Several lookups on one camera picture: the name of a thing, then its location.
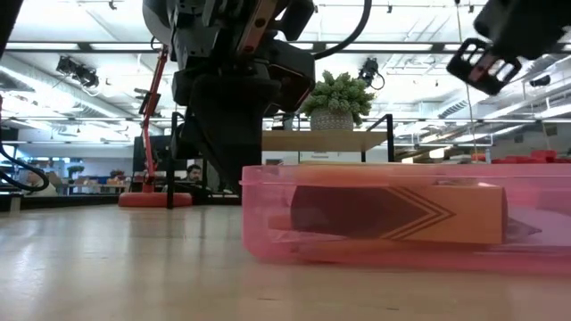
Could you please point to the black background monitor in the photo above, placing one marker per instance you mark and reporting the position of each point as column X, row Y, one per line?
column 156, row 153

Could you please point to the black overhead mounted camera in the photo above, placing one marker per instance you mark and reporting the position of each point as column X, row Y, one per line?
column 78, row 71
column 369, row 71

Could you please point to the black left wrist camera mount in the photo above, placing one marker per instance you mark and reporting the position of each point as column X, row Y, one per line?
column 292, row 76

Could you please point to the white round spool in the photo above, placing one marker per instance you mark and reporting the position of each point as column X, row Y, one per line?
column 154, row 22

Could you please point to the red storage bin rack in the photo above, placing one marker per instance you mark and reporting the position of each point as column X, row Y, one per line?
column 542, row 155

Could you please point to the yellow Crayola crayon box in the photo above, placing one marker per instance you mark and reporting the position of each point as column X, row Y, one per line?
column 468, row 214

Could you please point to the pink transparent plastic pencil case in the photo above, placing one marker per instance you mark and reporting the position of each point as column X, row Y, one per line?
column 267, row 241

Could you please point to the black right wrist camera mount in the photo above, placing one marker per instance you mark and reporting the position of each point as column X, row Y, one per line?
column 484, row 67

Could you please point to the red lamp stand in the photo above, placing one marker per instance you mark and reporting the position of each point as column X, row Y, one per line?
column 151, row 111

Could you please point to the black overhead frame beam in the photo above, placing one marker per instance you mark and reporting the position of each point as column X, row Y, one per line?
column 401, row 46

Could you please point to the person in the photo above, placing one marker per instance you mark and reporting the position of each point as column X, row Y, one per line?
column 42, row 185
column 194, row 173

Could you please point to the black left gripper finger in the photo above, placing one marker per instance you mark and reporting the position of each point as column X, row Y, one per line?
column 232, row 134
column 187, row 145

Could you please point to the green potted plant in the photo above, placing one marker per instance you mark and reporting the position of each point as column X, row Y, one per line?
column 339, row 98

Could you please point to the wooden shelf riser black legs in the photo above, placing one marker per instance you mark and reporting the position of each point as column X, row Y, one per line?
column 321, row 140

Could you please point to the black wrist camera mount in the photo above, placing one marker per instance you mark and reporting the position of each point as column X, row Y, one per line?
column 484, row 67
column 292, row 76

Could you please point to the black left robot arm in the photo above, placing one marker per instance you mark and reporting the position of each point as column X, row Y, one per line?
column 5, row 18

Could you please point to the pale blue sticky note pad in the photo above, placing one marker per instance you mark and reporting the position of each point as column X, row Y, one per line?
column 522, row 229

